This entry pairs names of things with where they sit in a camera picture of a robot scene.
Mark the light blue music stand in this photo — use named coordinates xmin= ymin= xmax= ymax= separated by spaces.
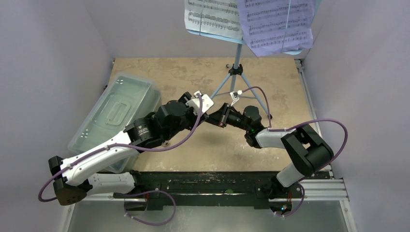
xmin=185 ymin=0 xmax=322 ymax=120

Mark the white sheet music page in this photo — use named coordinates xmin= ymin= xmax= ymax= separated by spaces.
xmin=184 ymin=0 xmax=242 ymax=40

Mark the purple paper sheet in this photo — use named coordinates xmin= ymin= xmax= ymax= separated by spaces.
xmin=237 ymin=0 xmax=316 ymax=57

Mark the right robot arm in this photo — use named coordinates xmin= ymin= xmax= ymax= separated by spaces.
xmin=206 ymin=103 xmax=334 ymax=197

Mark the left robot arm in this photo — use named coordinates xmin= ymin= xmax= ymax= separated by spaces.
xmin=38 ymin=91 xmax=214 ymax=206

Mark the clear plastic storage bin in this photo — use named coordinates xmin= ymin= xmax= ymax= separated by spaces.
xmin=68 ymin=72 xmax=161 ymax=154

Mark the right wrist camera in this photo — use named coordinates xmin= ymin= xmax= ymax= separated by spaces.
xmin=229 ymin=90 xmax=243 ymax=107

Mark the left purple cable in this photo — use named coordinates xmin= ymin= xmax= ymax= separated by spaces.
xmin=38 ymin=93 xmax=204 ymax=226

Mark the purple cable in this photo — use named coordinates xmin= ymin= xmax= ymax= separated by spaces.
xmin=238 ymin=86 xmax=349 ymax=218
xmin=38 ymin=93 xmax=204 ymax=226

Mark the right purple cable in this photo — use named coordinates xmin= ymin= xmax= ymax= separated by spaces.
xmin=238 ymin=86 xmax=349 ymax=218

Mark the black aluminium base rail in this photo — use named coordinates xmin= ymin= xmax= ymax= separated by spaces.
xmin=65 ymin=171 xmax=350 ymax=212

